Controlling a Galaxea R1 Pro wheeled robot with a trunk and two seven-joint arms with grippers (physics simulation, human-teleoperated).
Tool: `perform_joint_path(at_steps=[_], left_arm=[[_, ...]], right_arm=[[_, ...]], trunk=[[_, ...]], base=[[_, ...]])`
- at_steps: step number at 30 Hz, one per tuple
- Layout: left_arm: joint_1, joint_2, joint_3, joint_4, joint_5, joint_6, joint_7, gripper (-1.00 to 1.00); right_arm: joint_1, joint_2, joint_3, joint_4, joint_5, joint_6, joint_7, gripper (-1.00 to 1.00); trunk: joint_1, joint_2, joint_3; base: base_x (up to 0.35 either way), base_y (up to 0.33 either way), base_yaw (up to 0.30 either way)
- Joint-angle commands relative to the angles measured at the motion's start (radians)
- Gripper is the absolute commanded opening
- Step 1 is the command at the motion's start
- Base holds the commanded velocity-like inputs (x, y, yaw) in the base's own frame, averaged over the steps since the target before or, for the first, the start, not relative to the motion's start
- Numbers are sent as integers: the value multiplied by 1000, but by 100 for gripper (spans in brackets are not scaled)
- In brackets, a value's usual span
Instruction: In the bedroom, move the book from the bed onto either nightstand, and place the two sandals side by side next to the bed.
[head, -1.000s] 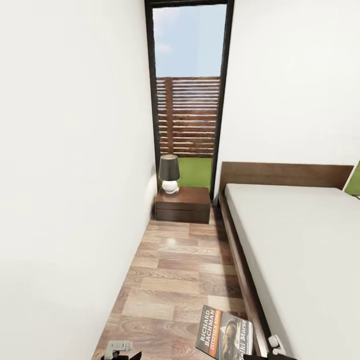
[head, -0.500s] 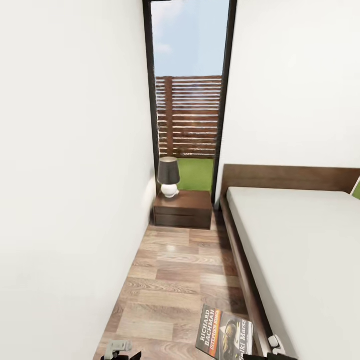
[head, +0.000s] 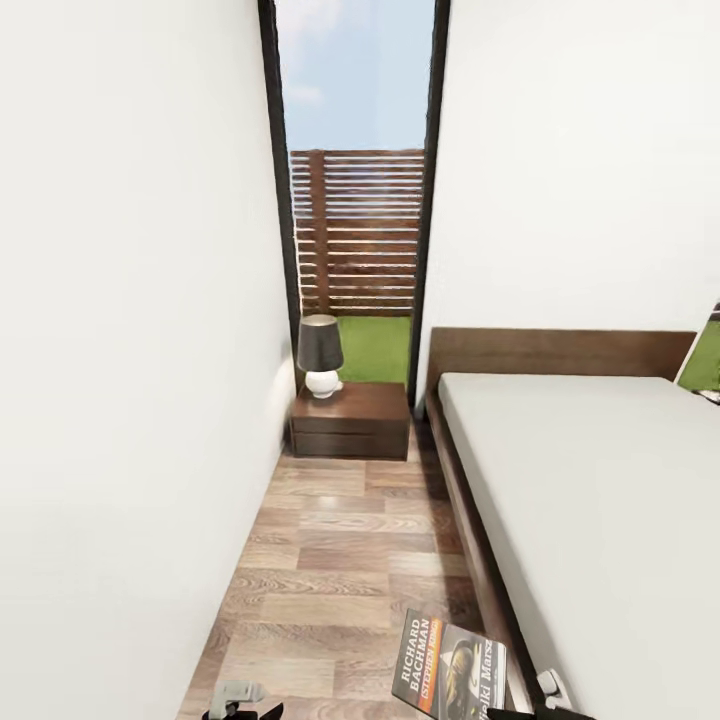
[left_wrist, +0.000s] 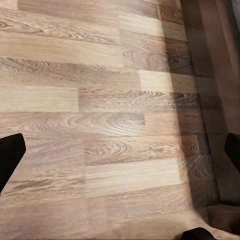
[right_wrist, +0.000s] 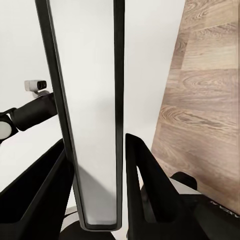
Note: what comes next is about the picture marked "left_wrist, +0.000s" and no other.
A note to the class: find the bed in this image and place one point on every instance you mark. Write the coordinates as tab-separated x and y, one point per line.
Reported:
213	32

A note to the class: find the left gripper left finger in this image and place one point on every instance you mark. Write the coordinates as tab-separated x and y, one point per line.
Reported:
12	149

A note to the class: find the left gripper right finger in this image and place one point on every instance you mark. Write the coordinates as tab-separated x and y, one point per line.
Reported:
232	149

